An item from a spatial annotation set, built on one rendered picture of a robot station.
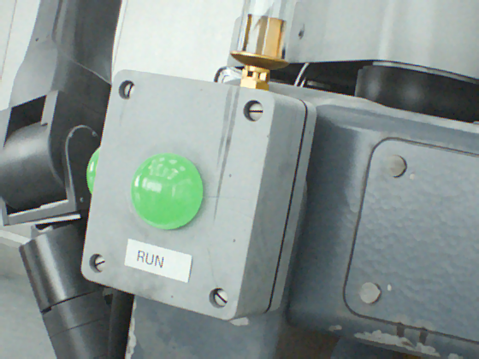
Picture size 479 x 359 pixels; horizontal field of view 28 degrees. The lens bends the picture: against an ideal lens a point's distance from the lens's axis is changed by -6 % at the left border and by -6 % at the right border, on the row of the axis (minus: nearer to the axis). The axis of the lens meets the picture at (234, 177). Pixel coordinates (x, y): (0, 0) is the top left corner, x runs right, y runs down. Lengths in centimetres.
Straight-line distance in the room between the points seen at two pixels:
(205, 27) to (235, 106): 599
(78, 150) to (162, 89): 26
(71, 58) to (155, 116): 28
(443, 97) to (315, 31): 17
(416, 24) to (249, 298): 21
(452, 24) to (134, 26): 614
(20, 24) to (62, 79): 658
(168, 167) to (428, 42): 20
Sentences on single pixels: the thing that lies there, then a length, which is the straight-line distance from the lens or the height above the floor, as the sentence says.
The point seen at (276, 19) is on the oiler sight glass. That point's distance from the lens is 47.
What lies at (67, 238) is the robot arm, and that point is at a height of 122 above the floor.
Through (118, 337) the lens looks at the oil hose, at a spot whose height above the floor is 120.
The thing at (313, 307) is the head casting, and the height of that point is 124.
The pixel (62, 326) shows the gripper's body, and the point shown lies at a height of 117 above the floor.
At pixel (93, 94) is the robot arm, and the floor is 132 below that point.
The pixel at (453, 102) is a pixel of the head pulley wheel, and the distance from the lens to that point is 53.
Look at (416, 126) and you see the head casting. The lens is 42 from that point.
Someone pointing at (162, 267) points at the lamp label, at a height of 125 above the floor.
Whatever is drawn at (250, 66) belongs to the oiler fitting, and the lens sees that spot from 47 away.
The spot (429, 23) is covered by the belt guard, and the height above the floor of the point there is 139.
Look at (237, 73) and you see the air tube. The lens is 55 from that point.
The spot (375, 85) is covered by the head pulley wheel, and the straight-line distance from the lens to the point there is 54.
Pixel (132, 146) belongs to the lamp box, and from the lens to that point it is 41.
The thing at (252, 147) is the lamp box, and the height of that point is 131.
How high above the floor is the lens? 132
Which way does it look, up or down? 3 degrees down
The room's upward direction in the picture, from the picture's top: 10 degrees clockwise
